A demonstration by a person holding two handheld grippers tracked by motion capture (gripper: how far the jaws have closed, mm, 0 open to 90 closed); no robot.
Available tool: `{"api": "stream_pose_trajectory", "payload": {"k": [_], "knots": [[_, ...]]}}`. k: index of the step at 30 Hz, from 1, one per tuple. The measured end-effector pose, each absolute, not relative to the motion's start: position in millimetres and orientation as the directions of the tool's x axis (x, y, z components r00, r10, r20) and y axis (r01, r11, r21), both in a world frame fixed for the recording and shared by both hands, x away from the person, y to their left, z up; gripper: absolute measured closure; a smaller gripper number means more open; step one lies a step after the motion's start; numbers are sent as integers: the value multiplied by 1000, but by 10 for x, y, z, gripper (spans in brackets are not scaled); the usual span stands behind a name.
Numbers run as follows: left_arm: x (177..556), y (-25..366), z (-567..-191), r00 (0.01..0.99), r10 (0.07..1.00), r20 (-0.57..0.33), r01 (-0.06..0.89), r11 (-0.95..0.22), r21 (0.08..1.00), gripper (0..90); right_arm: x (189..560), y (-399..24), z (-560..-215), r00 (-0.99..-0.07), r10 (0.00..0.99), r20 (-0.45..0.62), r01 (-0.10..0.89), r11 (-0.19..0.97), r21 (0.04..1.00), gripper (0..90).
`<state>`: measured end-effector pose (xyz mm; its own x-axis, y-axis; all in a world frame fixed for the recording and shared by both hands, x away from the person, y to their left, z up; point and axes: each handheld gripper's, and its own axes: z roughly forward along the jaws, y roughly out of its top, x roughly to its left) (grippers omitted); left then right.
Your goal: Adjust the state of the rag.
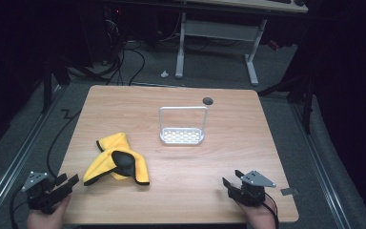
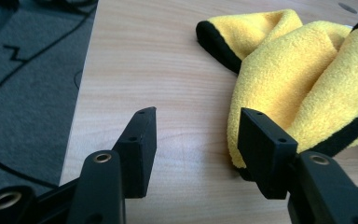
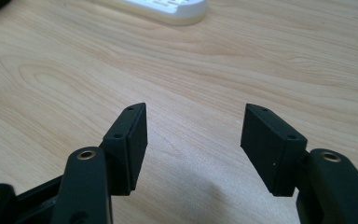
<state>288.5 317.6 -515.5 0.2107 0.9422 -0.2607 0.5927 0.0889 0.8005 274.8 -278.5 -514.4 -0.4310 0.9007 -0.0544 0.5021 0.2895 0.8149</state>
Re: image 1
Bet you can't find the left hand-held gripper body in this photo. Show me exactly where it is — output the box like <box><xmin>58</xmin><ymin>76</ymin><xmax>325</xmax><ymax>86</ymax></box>
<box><xmin>21</xmin><ymin>171</ymin><xmax>74</xmax><ymax>215</ymax></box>

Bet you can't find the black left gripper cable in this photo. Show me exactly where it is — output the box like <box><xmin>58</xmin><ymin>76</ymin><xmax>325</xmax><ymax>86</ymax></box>
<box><xmin>9</xmin><ymin>187</ymin><xmax>32</xmax><ymax>229</ymax></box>

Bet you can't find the bundle of black cables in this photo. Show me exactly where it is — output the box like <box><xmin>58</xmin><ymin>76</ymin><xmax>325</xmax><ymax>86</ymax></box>
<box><xmin>99</xmin><ymin>17</ymin><xmax>147</xmax><ymax>87</ymax></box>

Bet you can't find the yellow and grey cloth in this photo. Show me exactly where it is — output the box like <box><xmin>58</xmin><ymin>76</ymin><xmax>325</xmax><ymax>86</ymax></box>
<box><xmin>82</xmin><ymin>132</ymin><xmax>151</xmax><ymax>187</ymax></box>

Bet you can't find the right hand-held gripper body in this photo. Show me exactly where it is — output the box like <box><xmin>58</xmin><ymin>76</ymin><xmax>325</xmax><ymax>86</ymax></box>
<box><xmin>228</xmin><ymin>170</ymin><xmax>276</xmax><ymax>208</ymax></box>

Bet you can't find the black metal stand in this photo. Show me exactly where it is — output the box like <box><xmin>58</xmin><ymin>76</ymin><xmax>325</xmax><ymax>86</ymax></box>
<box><xmin>40</xmin><ymin>55</ymin><xmax>71</xmax><ymax>115</ymax></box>
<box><xmin>256</xmin><ymin>71</ymin><xmax>316</xmax><ymax>135</ymax></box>

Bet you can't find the metal floor rail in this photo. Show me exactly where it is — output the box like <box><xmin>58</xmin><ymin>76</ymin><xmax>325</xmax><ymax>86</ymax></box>
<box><xmin>0</xmin><ymin>85</ymin><xmax>65</xmax><ymax>223</ymax></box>
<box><xmin>289</xmin><ymin>102</ymin><xmax>353</xmax><ymax>229</ymax></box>

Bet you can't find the dark computer tower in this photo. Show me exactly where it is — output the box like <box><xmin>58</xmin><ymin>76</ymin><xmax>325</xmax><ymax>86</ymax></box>
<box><xmin>77</xmin><ymin>4</ymin><xmax>127</xmax><ymax>66</ymax></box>

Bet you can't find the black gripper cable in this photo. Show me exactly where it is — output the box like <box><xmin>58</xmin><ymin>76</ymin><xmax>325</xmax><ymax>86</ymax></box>
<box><xmin>260</xmin><ymin>192</ymin><xmax>280</xmax><ymax>229</ymax></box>
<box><xmin>9</xmin><ymin>187</ymin><xmax>32</xmax><ymax>229</ymax></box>

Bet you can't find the white metal rack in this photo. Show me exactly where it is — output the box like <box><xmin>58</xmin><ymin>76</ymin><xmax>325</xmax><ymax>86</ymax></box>
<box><xmin>158</xmin><ymin>106</ymin><xmax>210</xmax><ymax>146</ymax></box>

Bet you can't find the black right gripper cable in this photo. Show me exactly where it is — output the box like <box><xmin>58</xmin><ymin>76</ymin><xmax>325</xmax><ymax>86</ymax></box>
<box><xmin>260</xmin><ymin>192</ymin><xmax>280</xmax><ymax>229</ymax></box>

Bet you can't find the person's left hand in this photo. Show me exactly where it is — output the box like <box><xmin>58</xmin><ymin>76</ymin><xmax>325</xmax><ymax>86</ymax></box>
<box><xmin>27</xmin><ymin>194</ymin><xmax>72</xmax><ymax>229</ymax></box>

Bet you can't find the white-legged desk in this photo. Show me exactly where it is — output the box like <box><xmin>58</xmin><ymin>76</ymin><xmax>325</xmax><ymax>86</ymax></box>
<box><xmin>173</xmin><ymin>0</ymin><xmax>309</xmax><ymax>88</ymax></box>

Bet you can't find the person's right hand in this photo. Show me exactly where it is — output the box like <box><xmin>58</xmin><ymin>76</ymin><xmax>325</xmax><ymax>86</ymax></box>
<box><xmin>236</xmin><ymin>195</ymin><xmax>279</xmax><ymax>229</ymax></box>

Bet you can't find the black floor cable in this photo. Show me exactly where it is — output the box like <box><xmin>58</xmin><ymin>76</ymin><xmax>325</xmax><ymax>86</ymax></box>
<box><xmin>46</xmin><ymin>108</ymin><xmax>83</xmax><ymax>179</ymax></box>

